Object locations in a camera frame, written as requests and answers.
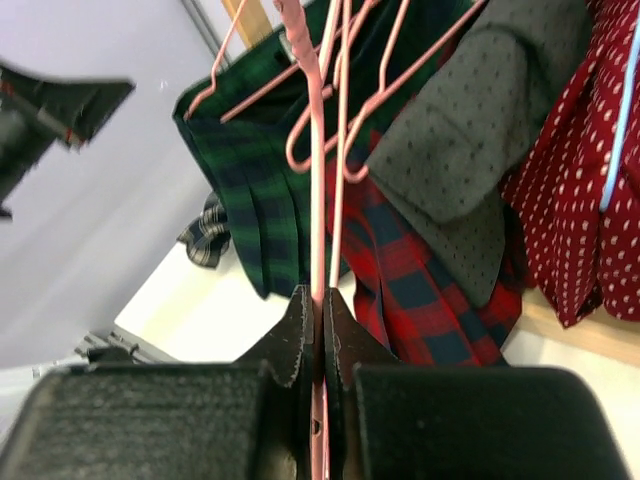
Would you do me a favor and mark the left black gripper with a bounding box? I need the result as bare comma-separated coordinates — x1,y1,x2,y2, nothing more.
1,62,136,201

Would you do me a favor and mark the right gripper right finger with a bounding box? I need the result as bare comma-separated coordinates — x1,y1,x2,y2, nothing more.
323,288,401,390

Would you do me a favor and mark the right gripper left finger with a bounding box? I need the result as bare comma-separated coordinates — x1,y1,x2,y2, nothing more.
234,285,314,388

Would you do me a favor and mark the navy white plaid skirt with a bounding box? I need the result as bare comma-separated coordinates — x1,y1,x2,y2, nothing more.
177,192,231,269

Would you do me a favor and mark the pink wire hanger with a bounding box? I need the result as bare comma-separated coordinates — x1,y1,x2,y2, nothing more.
274,1,339,479

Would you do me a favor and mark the red plaid skirt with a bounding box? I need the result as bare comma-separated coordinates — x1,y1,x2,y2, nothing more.
324,129,531,369

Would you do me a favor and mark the green plaid skirt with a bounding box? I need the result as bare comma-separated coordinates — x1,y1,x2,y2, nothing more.
173,0,472,298

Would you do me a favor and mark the pink hanger pair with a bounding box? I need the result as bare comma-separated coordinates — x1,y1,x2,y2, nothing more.
285,0,489,182

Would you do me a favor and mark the pink hanger of green skirt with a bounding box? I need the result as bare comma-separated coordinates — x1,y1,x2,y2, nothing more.
184,1,322,119

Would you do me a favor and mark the grey dotted skirt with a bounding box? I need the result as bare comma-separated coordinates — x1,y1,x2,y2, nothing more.
366,0,591,307

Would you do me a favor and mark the red polka dot skirt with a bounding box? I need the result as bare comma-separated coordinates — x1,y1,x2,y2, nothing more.
502,1,639,328

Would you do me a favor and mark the wooden clothes rack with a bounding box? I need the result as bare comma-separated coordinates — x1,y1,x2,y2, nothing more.
219,0,640,369

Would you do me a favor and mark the aluminium rail base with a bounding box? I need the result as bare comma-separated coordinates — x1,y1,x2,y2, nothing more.
31,327,176,379

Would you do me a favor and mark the blue wire hanger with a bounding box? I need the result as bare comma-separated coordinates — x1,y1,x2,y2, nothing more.
599,31,639,213

